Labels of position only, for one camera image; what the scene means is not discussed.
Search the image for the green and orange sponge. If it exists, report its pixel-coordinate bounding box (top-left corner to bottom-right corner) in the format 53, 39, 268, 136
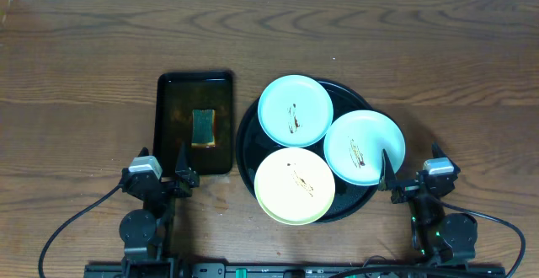
191, 110, 216, 147

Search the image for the pale mint plate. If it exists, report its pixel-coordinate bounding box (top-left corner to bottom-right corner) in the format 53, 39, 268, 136
323, 110, 406, 186

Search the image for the light blue plate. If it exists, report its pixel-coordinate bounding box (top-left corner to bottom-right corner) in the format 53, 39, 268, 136
257, 75, 334, 147

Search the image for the left black cable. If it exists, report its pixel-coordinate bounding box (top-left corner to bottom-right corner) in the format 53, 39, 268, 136
37, 184, 124, 278

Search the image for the black rectangular water tray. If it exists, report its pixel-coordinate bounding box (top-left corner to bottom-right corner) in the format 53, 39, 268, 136
152, 70, 234, 177

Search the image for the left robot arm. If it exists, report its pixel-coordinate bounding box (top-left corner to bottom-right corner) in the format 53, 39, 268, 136
119, 145, 200, 278

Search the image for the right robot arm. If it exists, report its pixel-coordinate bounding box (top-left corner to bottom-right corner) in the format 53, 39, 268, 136
378, 143, 478, 265

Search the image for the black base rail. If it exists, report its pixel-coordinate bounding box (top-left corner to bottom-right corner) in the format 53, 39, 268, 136
83, 263, 505, 278

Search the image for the yellow plate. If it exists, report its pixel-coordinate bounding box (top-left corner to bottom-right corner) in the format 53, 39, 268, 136
253, 147, 335, 226

